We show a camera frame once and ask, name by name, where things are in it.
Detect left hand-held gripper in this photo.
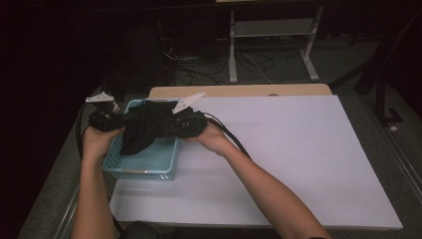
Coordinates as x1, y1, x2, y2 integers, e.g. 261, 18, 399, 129
85, 91, 127, 132

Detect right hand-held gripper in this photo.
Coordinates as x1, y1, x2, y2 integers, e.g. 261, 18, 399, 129
171, 91, 210, 140

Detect black shorts with blue stripe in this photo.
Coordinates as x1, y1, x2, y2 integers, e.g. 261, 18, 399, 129
120, 101, 180, 156

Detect light blue plastic basket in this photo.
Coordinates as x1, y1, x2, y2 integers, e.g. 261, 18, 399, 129
102, 99, 182, 182

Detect person's left hand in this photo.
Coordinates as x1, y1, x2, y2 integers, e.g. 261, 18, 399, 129
81, 125, 126, 160

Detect person's right hand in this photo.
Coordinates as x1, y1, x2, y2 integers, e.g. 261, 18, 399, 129
183, 121, 241, 157

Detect white metal stand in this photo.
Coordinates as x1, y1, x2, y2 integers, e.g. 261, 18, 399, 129
228, 5, 324, 85

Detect white board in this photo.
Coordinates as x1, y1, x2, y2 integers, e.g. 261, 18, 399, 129
108, 95, 404, 231

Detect person's dark clothing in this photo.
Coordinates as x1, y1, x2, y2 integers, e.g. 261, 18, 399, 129
118, 220, 160, 239

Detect black stand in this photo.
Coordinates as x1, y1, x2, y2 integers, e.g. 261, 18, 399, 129
327, 9, 422, 124

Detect left hand-held gripper black cable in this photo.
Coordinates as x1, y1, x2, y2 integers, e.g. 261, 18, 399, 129
75, 102, 124, 235

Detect hand-held gripper black cable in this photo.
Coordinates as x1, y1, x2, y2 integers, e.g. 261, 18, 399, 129
201, 112, 252, 160
75, 102, 124, 235

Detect right hand-held gripper black cable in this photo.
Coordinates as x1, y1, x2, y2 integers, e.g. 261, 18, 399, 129
201, 112, 252, 160

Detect tangle of floor cables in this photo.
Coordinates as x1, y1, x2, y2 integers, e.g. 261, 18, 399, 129
158, 44, 277, 88

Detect metal rail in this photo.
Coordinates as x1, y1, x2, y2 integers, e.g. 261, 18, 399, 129
377, 127, 422, 203
53, 183, 82, 239

